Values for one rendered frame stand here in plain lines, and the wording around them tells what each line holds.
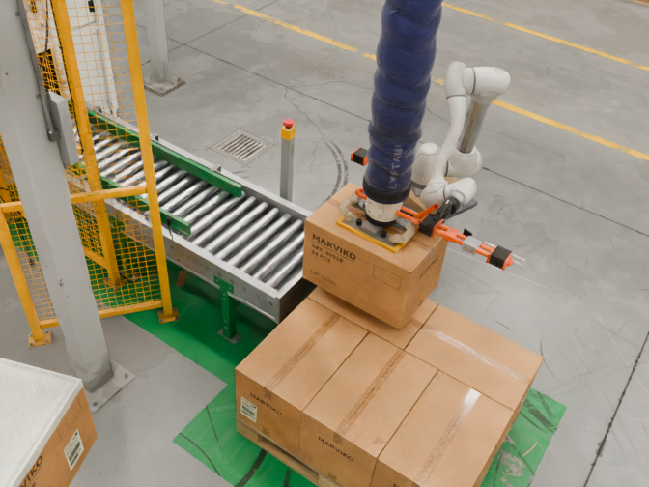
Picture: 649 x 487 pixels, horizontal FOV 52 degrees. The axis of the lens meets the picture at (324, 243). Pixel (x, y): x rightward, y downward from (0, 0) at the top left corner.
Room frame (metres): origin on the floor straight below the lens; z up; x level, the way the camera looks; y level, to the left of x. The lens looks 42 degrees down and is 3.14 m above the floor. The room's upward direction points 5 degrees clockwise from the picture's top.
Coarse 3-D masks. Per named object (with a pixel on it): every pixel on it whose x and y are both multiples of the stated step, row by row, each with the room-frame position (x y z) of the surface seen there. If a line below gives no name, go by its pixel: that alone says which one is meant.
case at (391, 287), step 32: (352, 192) 2.73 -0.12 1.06; (320, 224) 2.45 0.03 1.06; (320, 256) 2.43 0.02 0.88; (352, 256) 2.34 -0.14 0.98; (384, 256) 2.26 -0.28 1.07; (416, 256) 2.28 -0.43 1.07; (352, 288) 2.32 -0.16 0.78; (384, 288) 2.23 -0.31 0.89; (416, 288) 2.26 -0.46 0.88; (384, 320) 2.22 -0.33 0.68
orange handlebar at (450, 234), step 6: (366, 198) 2.52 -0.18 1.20; (408, 210) 2.45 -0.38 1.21; (402, 216) 2.41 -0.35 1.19; (408, 216) 2.40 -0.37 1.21; (414, 222) 2.37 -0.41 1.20; (444, 228) 2.34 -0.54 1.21; (450, 228) 2.33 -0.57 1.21; (438, 234) 2.30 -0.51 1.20; (444, 234) 2.29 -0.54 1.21; (450, 234) 2.29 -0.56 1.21; (456, 234) 2.29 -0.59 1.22; (462, 234) 2.30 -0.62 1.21; (450, 240) 2.27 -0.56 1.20; (456, 240) 2.26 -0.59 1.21; (480, 246) 2.24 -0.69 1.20; (486, 246) 2.23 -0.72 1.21; (480, 252) 2.19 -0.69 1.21; (486, 252) 2.19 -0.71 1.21; (510, 258) 2.16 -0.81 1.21; (510, 264) 2.13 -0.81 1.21
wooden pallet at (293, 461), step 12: (240, 420) 1.93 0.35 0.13; (240, 432) 1.93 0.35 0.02; (252, 432) 1.89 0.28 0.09; (264, 444) 1.87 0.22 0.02; (276, 444) 1.81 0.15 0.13; (276, 456) 1.81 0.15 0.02; (288, 456) 1.81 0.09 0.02; (300, 468) 1.75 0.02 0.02; (312, 468) 1.70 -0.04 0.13; (312, 480) 1.69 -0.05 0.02; (324, 480) 1.66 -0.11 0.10
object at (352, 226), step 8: (344, 216) 2.51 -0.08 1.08; (344, 224) 2.45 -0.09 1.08; (352, 224) 2.45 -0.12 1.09; (360, 224) 2.44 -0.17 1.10; (352, 232) 2.42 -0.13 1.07; (360, 232) 2.40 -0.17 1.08; (368, 232) 2.40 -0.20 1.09; (384, 232) 2.38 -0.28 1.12; (368, 240) 2.36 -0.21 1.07; (376, 240) 2.35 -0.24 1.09; (384, 240) 2.35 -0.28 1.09; (384, 248) 2.32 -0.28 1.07; (392, 248) 2.30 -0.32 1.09; (400, 248) 2.32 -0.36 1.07
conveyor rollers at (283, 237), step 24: (72, 120) 3.95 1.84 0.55; (96, 144) 3.69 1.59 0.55; (120, 144) 3.72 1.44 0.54; (120, 168) 3.47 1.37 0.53; (168, 168) 3.49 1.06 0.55; (168, 192) 3.24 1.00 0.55; (192, 192) 3.28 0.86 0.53; (192, 216) 3.03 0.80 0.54; (216, 216) 3.07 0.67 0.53; (264, 216) 3.09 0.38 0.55; (288, 216) 3.11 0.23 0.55; (216, 240) 2.84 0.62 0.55; (240, 240) 2.86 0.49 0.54; (264, 240) 2.89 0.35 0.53; (288, 264) 2.69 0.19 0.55
